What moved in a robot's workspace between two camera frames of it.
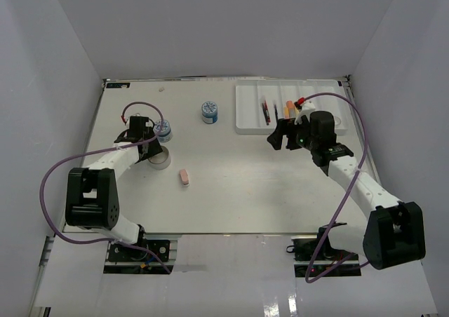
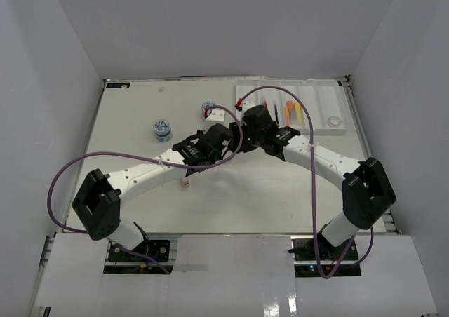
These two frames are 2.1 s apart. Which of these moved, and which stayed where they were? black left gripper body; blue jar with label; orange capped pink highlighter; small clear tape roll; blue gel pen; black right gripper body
Moved: black left gripper body; black right gripper body
Stayed: orange capped pink highlighter; small clear tape roll; blue gel pen; blue jar with label
